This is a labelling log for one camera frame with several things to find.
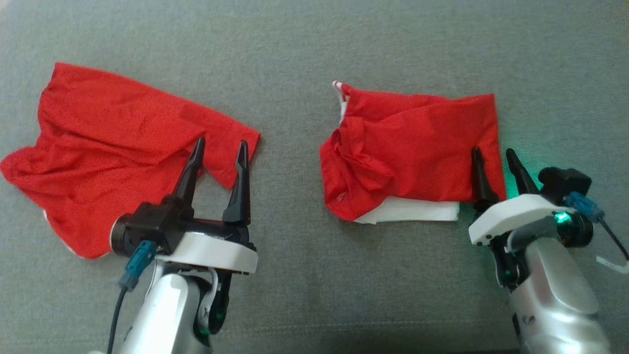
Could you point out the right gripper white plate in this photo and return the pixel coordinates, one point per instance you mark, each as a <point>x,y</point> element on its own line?
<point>511,214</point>

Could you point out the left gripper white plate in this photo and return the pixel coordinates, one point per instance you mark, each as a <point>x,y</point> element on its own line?
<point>216,250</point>

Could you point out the red white basketball jersey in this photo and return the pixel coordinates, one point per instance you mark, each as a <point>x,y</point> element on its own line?
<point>413,147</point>

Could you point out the red basketball shorts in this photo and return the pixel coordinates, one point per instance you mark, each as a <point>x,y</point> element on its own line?
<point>108,147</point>

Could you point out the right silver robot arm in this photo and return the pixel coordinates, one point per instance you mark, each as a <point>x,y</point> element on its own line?
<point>555,295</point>

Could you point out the grey sofa seat cushion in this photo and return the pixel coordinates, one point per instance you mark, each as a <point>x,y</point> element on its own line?
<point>304,59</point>

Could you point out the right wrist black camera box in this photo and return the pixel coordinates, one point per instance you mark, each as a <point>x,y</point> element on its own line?
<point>565,182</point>

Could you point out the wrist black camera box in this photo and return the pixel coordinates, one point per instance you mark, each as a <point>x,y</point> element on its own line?
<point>565,182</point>
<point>147,223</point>

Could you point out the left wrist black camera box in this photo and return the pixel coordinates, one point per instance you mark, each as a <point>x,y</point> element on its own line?
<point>147,223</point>

